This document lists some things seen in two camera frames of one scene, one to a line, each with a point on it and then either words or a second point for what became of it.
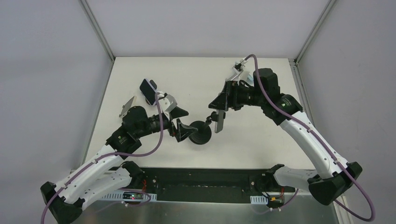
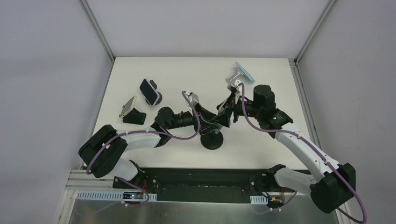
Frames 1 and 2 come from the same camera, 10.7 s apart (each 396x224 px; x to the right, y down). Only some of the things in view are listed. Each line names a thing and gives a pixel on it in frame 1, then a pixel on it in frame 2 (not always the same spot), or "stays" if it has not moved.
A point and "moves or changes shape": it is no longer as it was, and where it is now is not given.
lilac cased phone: (148, 91) stays
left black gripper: (173, 123) -> (198, 110)
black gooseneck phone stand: (204, 132) moves or changes shape
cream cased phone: (126, 107) stays
